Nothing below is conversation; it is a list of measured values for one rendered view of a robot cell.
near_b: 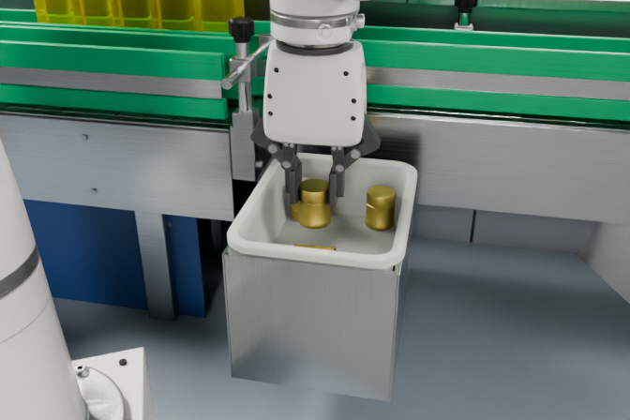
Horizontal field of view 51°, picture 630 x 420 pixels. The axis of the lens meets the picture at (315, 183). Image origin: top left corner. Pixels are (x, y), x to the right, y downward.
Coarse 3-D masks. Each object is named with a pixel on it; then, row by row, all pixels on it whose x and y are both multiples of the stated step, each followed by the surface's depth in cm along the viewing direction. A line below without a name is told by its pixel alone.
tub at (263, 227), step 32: (320, 160) 80; (384, 160) 79; (256, 192) 71; (352, 192) 80; (256, 224) 70; (288, 224) 79; (352, 224) 79; (288, 256) 61; (320, 256) 60; (352, 256) 60; (384, 256) 60
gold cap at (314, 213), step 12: (312, 180) 71; (300, 192) 69; (312, 192) 68; (324, 192) 69; (300, 204) 70; (312, 204) 69; (324, 204) 69; (300, 216) 71; (312, 216) 70; (324, 216) 70; (312, 228) 70
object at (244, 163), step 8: (256, 104) 84; (232, 128) 77; (232, 136) 77; (240, 136) 77; (248, 136) 77; (232, 144) 78; (240, 144) 78; (248, 144) 77; (256, 144) 78; (232, 152) 78; (240, 152) 78; (248, 152) 78; (256, 152) 78; (264, 152) 82; (232, 160) 79; (240, 160) 79; (248, 160) 78; (256, 160) 79; (264, 160) 83; (232, 168) 79; (240, 168) 79; (248, 168) 79; (256, 168) 79; (232, 176) 80; (240, 176) 80; (248, 176) 79; (256, 176) 79
